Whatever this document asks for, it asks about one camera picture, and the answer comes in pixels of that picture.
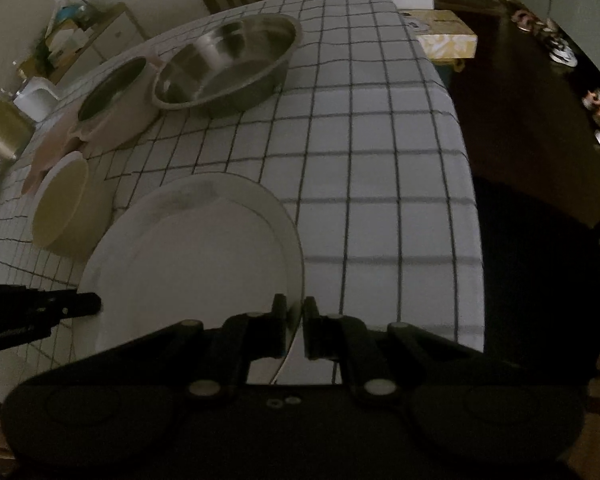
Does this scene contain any cream white bowl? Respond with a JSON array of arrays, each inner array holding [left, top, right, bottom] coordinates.
[[29, 151, 114, 262]]

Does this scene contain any large white plate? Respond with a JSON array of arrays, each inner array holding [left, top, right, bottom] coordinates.
[[72, 172, 304, 361]]

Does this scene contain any pink bear-shaped plate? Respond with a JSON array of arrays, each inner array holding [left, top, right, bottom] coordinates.
[[21, 54, 163, 194]]

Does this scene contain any pink steel-lined bowl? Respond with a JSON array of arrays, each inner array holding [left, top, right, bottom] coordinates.
[[69, 56, 160, 152]]

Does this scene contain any large stainless steel bowl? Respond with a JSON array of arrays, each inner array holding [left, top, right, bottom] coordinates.
[[152, 13, 302, 116]]

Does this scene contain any gold thermos jug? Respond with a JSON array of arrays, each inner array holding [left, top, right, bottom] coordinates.
[[0, 101, 35, 162]]

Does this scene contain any white electric kettle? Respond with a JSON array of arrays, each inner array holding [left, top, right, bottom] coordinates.
[[14, 77, 60, 122]]

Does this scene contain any small wooden side cabinet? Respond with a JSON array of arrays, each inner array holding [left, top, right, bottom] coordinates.
[[16, 3, 148, 86]]

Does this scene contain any yellow cardboard box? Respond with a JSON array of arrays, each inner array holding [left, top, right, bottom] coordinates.
[[400, 10, 478, 61]]

